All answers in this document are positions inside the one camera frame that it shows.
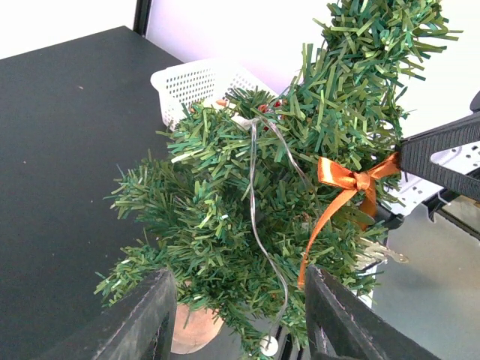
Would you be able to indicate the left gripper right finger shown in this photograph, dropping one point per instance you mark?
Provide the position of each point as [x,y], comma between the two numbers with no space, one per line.
[341,326]

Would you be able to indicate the gold glitter cutout ornament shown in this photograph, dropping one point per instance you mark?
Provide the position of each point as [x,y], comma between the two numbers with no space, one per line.
[378,252]

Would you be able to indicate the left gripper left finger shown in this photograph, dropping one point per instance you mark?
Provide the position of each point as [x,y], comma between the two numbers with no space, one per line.
[139,326]

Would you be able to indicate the red berry sprig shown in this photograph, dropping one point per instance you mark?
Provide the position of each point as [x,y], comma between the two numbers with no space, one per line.
[273,107]

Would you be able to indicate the orange ribbon bow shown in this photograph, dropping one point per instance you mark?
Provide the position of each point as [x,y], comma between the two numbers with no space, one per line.
[332,173]

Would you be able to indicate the white plastic basket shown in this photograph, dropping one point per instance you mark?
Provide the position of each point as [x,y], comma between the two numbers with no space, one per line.
[209,79]

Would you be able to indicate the small green christmas tree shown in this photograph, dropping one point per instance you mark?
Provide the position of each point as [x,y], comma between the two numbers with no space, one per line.
[233,205]

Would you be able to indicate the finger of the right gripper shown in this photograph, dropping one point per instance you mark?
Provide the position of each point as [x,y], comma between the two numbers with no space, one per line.
[445,156]

